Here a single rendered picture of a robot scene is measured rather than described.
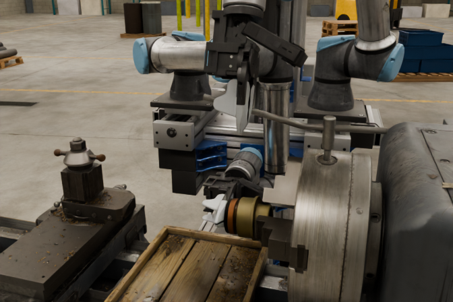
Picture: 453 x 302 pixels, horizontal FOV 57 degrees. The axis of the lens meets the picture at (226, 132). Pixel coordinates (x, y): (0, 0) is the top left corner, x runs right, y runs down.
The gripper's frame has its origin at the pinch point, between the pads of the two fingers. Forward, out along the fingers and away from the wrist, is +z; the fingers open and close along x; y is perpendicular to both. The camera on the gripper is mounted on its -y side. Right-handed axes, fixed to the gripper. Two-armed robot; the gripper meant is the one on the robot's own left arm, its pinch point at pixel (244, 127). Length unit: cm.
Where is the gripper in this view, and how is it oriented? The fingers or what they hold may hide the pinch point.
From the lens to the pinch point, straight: 73.2
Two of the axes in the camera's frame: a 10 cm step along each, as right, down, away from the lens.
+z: -0.9, 10.0, 0.1
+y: -9.6, -0.9, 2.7
